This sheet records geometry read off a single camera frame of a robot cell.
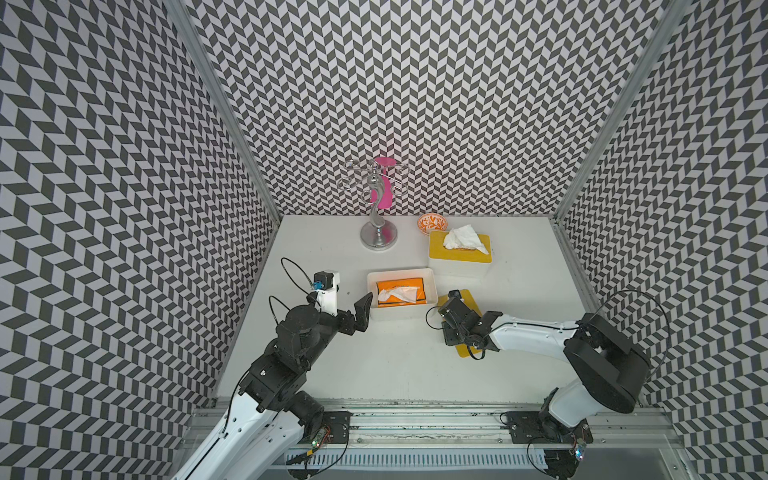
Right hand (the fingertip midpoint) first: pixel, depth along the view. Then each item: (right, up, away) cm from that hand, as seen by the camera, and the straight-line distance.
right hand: (455, 335), depth 90 cm
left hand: (-28, +16, -20) cm, 38 cm away
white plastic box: (-16, +7, -3) cm, 18 cm away
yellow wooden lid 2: (-4, +26, +9) cm, 28 cm away
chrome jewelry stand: (-26, +49, +3) cm, 56 cm away
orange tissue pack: (-16, +13, -1) cm, 21 cm away
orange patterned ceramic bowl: (-4, +36, +25) cm, 44 cm away
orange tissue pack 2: (+3, +28, +5) cm, 29 cm away
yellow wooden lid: (+5, +10, +6) cm, 13 cm away
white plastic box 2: (-2, +20, +8) cm, 21 cm away
